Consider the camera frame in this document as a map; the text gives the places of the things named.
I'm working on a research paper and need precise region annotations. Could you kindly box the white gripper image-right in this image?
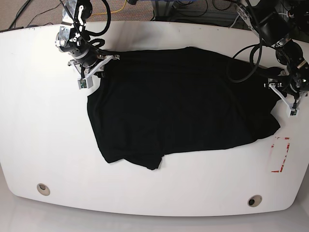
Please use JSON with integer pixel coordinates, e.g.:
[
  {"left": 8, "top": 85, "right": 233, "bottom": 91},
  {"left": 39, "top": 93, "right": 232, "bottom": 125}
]
[{"left": 264, "top": 78, "right": 309, "bottom": 117}]

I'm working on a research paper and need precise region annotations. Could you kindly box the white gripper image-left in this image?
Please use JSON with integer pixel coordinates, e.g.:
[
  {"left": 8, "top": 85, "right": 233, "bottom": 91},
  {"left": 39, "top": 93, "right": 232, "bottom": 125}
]
[{"left": 68, "top": 50, "right": 120, "bottom": 88}]

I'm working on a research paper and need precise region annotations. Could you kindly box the black t-shirt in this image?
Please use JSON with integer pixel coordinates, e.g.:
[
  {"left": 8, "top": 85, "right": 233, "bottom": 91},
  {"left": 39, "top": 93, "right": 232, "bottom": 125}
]
[{"left": 87, "top": 47, "right": 280, "bottom": 170}]

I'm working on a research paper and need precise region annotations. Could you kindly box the red tape rectangle marking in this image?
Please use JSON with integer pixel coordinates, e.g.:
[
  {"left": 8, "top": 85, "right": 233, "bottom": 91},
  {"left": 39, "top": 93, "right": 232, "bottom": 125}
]
[{"left": 268, "top": 137, "right": 291, "bottom": 173}]

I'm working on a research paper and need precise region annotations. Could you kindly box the wrist camera board image-right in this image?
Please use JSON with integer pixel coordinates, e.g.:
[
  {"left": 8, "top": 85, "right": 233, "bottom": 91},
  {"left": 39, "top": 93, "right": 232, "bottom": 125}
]
[{"left": 288, "top": 109, "right": 298, "bottom": 117}]

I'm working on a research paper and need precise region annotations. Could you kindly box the wrist camera board image-left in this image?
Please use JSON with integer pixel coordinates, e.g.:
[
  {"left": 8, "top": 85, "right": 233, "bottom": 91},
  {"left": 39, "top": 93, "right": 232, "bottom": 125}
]
[{"left": 78, "top": 79, "right": 87, "bottom": 89}]

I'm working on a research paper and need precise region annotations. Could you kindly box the yellow cable on floor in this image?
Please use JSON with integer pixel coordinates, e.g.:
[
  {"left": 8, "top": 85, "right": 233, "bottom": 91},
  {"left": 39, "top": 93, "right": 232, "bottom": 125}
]
[{"left": 94, "top": 0, "right": 128, "bottom": 16}]

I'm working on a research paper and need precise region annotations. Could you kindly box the black cable on floor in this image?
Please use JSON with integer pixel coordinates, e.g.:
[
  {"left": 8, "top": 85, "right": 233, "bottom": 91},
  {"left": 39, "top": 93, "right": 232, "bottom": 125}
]
[{"left": 25, "top": 0, "right": 66, "bottom": 27}]

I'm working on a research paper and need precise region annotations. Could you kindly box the right table cable grommet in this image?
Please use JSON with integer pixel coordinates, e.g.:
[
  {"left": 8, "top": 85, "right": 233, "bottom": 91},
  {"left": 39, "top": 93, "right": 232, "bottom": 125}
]
[{"left": 248, "top": 195, "right": 262, "bottom": 207}]

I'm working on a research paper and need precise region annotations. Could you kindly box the table cable grommet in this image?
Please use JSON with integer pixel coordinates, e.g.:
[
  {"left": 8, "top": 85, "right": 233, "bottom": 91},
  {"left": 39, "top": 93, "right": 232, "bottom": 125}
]
[
  {"left": 248, "top": 195, "right": 262, "bottom": 207},
  {"left": 37, "top": 183, "right": 50, "bottom": 196}
]

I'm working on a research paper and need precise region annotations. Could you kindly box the left table cable grommet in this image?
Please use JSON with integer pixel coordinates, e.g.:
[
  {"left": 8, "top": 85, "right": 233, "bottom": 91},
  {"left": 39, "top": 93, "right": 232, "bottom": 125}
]
[{"left": 37, "top": 183, "right": 50, "bottom": 196}]

